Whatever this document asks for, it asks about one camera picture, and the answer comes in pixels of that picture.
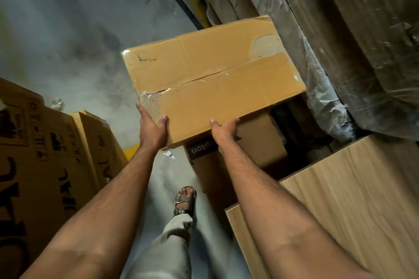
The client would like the yellow floor guard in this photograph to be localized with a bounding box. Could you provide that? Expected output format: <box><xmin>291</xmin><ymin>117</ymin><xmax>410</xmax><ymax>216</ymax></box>
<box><xmin>124</xmin><ymin>144</ymin><xmax>141</xmax><ymax>162</ymax></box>

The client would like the person's right hand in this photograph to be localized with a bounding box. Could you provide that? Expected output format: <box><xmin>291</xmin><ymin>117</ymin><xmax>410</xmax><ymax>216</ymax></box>
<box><xmin>209</xmin><ymin>118</ymin><xmax>241</xmax><ymax>155</ymax></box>

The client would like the cardboard box with black label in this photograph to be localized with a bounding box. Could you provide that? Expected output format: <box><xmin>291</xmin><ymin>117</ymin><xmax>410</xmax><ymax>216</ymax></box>
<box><xmin>186</xmin><ymin>110</ymin><xmax>289</xmax><ymax>206</ymax></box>

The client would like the person's left forearm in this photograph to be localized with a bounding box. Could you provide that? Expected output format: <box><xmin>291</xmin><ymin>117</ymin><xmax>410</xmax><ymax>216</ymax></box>
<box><xmin>20</xmin><ymin>145</ymin><xmax>164</xmax><ymax>279</ymax></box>

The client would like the taped plain cardboard box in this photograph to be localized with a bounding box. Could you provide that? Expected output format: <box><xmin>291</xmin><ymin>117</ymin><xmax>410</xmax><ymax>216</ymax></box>
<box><xmin>121</xmin><ymin>15</ymin><xmax>307</xmax><ymax>151</ymax></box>

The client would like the narrow printed cardboard box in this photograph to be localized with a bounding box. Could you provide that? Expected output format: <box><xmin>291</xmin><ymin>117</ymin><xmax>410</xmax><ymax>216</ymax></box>
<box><xmin>70</xmin><ymin>110</ymin><xmax>129</xmax><ymax>188</ymax></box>

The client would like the beige trouser leg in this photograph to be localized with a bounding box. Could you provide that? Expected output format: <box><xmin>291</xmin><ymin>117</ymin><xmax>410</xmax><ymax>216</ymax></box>
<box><xmin>126</xmin><ymin>212</ymin><xmax>194</xmax><ymax>279</ymax></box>

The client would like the brown sandal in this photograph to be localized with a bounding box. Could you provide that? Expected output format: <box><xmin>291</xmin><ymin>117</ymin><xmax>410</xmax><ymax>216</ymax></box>
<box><xmin>173</xmin><ymin>186</ymin><xmax>197</xmax><ymax>220</ymax></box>

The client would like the large printed cardboard box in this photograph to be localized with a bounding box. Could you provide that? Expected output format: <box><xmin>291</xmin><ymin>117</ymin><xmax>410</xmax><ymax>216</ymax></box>
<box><xmin>0</xmin><ymin>77</ymin><xmax>100</xmax><ymax>279</ymax></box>

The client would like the person's left hand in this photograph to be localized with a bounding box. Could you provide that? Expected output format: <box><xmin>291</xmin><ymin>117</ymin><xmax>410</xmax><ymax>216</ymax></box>
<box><xmin>136</xmin><ymin>102</ymin><xmax>169</xmax><ymax>151</ymax></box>

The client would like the person's right forearm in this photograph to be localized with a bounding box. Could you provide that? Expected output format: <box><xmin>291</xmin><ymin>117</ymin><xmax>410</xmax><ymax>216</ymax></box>
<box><xmin>216</xmin><ymin>145</ymin><xmax>378</xmax><ymax>279</ymax></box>

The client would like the plastic-wrapped brown board bundle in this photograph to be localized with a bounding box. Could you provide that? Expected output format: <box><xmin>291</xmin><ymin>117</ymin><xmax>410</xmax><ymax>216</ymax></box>
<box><xmin>267</xmin><ymin>0</ymin><xmax>419</xmax><ymax>141</ymax></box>

